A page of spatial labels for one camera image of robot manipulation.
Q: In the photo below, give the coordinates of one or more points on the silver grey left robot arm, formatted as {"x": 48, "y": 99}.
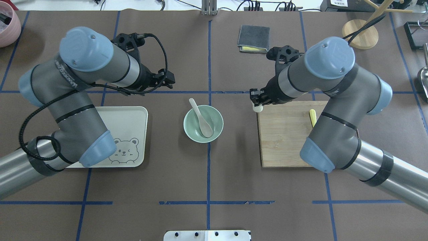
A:
{"x": 60, "y": 85}

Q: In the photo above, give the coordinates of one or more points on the grey folded cloth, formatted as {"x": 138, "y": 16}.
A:
{"x": 254, "y": 36}

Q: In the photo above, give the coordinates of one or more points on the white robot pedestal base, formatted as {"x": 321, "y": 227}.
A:
{"x": 208, "y": 235}

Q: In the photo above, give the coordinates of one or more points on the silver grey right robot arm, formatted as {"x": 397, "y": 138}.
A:
{"x": 354, "y": 93}

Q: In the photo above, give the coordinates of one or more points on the wooden cup tree stand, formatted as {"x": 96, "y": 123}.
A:
{"x": 362, "y": 34}

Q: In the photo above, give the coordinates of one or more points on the pink bowl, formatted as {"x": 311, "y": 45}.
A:
{"x": 10, "y": 27}

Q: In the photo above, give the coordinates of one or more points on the yellow sponge cloth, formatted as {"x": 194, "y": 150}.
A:
{"x": 248, "y": 49}

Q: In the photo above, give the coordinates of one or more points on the wooden cutting board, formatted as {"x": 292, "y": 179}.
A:
{"x": 282, "y": 131}

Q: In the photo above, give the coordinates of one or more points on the yellow plastic knife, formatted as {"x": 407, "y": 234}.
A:
{"x": 313, "y": 117}

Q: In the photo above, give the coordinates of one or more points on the white bear tray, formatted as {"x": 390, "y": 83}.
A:
{"x": 123, "y": 145}

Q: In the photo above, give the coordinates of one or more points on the wine glass rack tray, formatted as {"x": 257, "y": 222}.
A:
{"x": 416, "y": 33}

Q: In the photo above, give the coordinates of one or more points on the metal scoop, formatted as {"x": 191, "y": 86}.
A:
{"x": 421, "y": 82}

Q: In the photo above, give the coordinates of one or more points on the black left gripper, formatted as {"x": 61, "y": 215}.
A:
{"x": 144, "y": 76}

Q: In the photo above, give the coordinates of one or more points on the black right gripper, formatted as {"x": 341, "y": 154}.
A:
{"x": 273, "y": 90}

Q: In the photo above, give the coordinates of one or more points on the white ceramic spoon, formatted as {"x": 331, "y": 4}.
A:
{"x": 205, "y": 128}

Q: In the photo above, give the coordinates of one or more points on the white steamed bun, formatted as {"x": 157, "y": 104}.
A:
{"x": 257, "y": 108}

